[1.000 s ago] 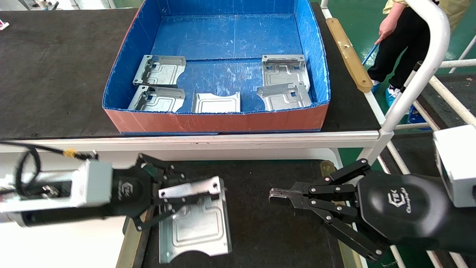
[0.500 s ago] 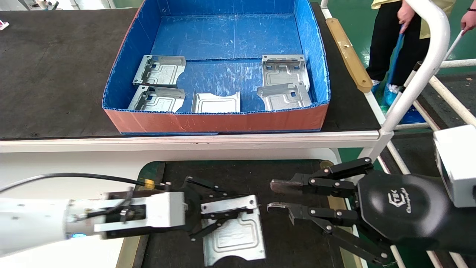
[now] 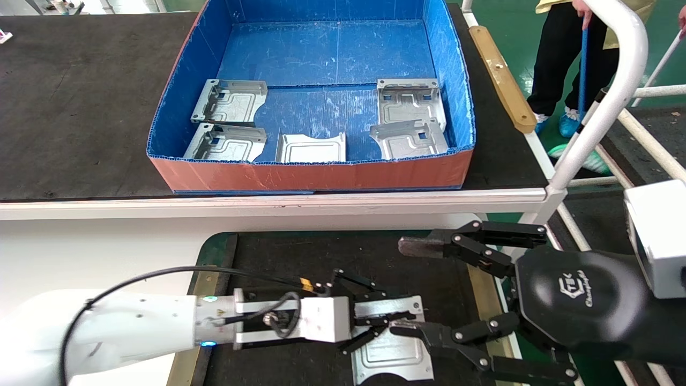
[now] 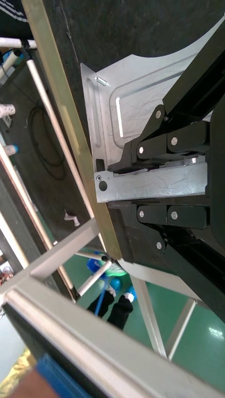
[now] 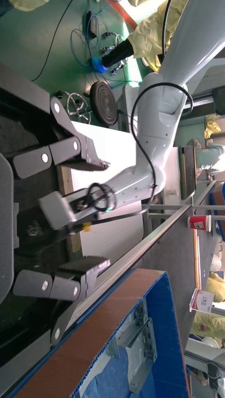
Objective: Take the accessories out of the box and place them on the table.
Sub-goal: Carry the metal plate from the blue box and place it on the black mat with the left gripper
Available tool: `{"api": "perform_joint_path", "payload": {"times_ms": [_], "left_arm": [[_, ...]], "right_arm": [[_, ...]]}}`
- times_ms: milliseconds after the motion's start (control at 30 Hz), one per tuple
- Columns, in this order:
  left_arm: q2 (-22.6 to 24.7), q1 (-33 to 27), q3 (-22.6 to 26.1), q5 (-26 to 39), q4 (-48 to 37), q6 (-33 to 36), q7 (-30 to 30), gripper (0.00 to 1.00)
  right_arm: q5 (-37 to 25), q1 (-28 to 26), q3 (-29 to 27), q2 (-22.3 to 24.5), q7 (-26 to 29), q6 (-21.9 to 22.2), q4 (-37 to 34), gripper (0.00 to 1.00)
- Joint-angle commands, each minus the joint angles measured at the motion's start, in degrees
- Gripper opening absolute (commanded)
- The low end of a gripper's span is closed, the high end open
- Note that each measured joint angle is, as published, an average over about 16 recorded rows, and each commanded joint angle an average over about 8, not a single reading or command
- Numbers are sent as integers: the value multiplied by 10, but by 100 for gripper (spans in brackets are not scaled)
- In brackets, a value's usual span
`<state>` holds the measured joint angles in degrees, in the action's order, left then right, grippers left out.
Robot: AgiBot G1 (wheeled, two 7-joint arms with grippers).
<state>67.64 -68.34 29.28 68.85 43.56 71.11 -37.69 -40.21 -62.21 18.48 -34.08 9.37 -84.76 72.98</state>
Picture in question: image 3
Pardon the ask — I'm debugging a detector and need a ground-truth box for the thin white stick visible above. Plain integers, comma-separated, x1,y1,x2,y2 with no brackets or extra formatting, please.
631,29,686,108

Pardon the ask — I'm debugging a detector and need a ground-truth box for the white tube frame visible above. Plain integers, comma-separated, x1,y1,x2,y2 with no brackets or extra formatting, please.
461,0,686,386

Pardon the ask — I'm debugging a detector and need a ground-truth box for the blue box with orange side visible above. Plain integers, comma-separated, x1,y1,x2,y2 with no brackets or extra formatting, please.
147,0,476,194

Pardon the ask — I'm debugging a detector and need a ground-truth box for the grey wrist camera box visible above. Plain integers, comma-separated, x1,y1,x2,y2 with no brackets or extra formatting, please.
624,180,686,300
299,296,353,344

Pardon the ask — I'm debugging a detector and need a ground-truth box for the stamped silver metal bracket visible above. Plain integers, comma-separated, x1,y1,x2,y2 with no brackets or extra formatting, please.
351,296,434,385
276,132,347,164
377,78,448,131
191,79,267,127
370,119,450,161
184,123,267,163

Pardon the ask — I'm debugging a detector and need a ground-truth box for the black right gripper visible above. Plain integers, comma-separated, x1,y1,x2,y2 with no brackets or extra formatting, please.
390,246,686,385

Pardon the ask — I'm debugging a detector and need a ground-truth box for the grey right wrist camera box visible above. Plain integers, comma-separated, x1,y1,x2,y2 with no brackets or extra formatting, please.
624,180,686,300

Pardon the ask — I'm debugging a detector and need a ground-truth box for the blue handled green mop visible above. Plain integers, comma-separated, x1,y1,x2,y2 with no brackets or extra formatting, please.
548,26,612,175

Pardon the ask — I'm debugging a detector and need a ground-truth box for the white table edge rail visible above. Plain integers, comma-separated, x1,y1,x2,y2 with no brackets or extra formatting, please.
0,188,569,234

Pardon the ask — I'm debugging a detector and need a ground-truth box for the white pole with black cap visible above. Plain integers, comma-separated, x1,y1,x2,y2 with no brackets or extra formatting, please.
553,85,612,169

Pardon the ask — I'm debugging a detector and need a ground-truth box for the person in yellow jacket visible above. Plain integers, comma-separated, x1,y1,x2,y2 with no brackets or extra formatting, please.
526,0,660,121

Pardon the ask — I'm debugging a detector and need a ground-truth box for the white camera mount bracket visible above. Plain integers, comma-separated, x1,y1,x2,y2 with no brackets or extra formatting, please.
234,289,302,345

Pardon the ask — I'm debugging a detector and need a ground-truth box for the large black table mat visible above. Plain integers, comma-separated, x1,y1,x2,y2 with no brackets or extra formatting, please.
0,4,548,202

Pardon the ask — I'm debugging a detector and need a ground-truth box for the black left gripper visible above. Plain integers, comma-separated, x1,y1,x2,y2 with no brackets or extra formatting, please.
236,268,417,355

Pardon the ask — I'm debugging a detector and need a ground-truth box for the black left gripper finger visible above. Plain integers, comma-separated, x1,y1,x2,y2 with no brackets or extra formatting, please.
398,220,548,279

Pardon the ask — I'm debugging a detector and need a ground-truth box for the long tan wooden strip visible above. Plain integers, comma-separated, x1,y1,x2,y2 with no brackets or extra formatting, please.
469,25,538,134
464,257,528,382
167,266,221,386

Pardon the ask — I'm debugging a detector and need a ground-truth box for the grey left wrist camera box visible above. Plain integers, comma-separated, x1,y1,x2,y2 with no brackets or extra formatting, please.
299,296,353,344

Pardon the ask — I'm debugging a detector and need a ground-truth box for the small black work mat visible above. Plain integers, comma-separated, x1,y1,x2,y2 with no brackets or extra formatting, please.
204,231,515,386

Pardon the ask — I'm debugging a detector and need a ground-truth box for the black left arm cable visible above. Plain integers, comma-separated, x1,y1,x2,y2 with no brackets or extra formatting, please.
59,265,327,386

